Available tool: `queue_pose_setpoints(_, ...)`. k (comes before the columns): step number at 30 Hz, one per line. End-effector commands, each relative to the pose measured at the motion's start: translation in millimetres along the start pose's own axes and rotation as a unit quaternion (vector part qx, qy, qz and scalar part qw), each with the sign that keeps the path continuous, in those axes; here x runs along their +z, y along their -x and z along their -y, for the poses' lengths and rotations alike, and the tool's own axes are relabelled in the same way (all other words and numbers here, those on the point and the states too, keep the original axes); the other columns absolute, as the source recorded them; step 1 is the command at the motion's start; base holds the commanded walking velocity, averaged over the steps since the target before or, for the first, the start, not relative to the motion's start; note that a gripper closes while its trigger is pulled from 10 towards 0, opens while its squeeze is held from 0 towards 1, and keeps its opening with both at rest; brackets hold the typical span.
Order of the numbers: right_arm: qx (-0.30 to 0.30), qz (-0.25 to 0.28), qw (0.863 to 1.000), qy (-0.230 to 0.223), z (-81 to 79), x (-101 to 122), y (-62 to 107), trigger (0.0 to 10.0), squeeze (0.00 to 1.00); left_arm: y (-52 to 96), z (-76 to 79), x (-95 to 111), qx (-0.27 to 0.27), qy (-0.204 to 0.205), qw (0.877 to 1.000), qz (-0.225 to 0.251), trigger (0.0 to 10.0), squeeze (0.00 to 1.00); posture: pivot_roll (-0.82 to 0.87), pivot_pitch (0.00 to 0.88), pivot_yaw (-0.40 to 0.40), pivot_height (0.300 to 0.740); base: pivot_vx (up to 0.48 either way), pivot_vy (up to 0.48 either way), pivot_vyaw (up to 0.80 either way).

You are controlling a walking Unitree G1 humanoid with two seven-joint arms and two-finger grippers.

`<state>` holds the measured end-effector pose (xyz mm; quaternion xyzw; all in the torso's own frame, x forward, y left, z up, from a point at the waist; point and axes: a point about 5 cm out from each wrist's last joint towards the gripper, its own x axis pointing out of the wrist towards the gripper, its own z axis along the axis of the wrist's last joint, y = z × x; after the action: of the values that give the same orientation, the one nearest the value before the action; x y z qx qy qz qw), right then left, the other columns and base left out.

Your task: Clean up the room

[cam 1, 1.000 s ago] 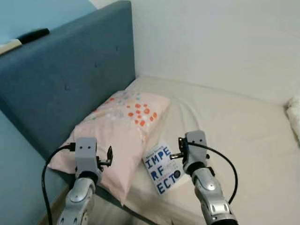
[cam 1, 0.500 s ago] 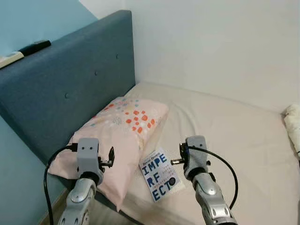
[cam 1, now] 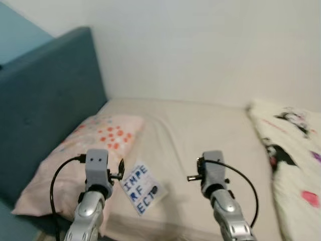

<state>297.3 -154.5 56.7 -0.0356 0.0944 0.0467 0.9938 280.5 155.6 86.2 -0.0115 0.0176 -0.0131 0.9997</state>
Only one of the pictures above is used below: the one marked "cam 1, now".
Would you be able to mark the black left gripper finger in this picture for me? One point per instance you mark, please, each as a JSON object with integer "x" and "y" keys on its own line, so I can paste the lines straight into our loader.
{"x": 121, "y": 166}

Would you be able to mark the white blue lettered book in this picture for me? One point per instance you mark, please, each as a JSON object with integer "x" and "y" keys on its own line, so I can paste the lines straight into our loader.
{"x": 143, "y": 188}

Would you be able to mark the pink patterned pillow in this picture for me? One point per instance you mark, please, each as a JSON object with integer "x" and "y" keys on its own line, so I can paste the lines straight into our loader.
{"x": 65, "y": 155}

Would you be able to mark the cream cartoon print quilt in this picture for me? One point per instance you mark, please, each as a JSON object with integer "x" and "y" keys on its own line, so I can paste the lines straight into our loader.
{"x": 296, "y": 160}

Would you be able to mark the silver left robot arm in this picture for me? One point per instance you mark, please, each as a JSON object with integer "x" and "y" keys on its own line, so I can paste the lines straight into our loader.
{"x": 90, "y": 213}

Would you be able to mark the beige sheeted mattress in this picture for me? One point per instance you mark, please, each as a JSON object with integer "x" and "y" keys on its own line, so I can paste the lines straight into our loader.
{"x": 210, "y": 135}

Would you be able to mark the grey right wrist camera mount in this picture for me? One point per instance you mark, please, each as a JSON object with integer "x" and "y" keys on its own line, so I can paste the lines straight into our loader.
{"x": 214, "y": 168}

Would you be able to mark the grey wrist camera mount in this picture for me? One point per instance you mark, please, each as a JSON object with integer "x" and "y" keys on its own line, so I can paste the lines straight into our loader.
{"x": 214, "y": 168}
{"x": 97, "y": 168}

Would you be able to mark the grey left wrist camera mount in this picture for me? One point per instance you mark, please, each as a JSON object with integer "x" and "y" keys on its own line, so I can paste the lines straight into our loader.
{"x": 97, "y": 168}

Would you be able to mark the teal upholstered bed frame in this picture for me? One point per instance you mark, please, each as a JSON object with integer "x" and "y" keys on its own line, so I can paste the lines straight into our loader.
{"x": 45, "y": 100}

